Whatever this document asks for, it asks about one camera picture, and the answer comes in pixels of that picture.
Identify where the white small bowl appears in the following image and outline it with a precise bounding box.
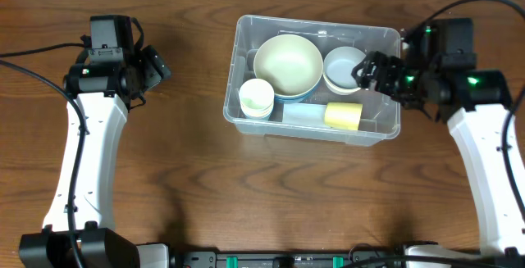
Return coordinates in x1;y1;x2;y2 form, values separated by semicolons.
322;75;364;96

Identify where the grey small bowl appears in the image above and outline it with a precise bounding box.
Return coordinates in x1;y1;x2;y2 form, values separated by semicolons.
323;47;365;93

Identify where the yellow plastic cup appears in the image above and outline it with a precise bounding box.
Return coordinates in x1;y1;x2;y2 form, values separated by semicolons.
324;102;363;130
241;106;273;116

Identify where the beige large bowl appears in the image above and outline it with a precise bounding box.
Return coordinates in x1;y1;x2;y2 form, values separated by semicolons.
253;34;323;100

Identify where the cream plastic cup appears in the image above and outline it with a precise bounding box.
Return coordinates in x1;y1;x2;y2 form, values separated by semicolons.
239;79;275;112

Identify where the dark blue large bowl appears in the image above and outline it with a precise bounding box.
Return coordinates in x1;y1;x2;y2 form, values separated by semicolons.
275;94;309;104

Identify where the pink plastic cup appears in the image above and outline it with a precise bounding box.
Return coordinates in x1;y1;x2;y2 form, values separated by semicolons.
244;113;271;120

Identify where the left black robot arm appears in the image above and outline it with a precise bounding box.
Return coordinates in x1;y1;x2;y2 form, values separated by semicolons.
19;15;171;267

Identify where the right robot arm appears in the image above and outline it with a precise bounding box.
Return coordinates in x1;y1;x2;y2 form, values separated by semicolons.
352;18;524;267

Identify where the white label on bin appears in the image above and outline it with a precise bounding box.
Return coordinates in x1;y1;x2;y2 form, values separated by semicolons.
282;103;328;128

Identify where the clear plastic storage bin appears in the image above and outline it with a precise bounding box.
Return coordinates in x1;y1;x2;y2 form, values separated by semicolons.
223;15;401;147

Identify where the right black cable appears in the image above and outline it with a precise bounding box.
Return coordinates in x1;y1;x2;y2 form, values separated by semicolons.
404;0;525;228

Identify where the black cable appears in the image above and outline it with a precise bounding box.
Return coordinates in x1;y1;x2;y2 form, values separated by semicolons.
404;0;525;228
0;43;89;268

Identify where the left black cable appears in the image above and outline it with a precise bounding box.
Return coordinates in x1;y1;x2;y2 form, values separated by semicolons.
0;43;89;268

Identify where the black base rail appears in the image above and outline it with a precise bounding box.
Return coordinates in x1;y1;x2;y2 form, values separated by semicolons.
168;248;395;268

